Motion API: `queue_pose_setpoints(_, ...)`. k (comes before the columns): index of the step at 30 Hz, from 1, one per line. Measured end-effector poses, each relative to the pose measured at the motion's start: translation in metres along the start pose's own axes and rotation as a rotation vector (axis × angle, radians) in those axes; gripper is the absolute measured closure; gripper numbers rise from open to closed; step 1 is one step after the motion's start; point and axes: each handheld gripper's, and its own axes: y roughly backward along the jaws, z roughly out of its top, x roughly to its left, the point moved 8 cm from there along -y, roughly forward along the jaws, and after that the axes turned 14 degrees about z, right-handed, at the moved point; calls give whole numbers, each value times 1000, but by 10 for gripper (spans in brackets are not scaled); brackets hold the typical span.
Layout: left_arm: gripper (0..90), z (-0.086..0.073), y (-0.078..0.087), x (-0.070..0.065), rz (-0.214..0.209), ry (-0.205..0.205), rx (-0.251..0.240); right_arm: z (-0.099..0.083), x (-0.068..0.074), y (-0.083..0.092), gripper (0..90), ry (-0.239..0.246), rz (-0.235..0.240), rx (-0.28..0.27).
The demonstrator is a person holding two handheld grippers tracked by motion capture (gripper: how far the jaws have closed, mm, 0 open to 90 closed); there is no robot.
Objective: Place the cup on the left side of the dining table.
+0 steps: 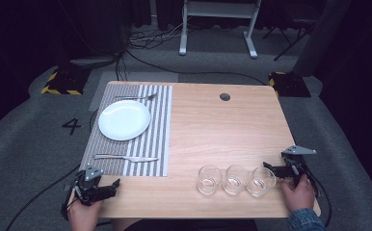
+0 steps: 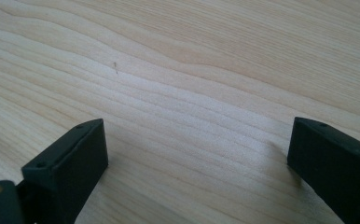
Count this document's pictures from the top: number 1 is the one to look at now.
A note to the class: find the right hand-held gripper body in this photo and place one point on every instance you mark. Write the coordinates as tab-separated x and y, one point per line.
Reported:
295	166

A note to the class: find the silver fork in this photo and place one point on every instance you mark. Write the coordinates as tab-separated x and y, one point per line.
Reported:
139	96

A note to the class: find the black folding stand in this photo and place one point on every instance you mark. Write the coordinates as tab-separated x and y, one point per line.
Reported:
295	32

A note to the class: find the silver table knife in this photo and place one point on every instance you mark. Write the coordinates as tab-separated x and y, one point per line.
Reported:
126	158

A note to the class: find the white round plate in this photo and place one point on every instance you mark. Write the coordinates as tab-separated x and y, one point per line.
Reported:
124	120

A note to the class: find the dark round table grommet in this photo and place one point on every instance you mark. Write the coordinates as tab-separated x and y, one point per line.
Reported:
225	97

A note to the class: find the grey striped placemat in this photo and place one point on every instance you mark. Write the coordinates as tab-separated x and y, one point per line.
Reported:
156	128

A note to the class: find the person's right hand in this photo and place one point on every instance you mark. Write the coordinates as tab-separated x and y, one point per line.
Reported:
299	197

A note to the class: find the clear drinking glass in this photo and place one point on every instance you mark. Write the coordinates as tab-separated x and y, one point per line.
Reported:
209	181
234	181
260	183

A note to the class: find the grey pillar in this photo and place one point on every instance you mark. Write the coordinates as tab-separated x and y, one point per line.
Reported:
322	38

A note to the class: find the white metal stand frame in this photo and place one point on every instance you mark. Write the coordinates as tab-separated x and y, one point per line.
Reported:
219	9

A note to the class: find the person's left hand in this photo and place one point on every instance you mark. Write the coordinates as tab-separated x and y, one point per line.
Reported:
84	216

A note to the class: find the yellow black striped base plate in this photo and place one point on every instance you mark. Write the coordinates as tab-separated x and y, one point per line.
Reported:
290	85
65	82

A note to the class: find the person's dark clothing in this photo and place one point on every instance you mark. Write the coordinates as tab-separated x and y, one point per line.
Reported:
187	225

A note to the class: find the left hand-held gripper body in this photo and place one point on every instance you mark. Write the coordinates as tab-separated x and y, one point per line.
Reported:
87	186

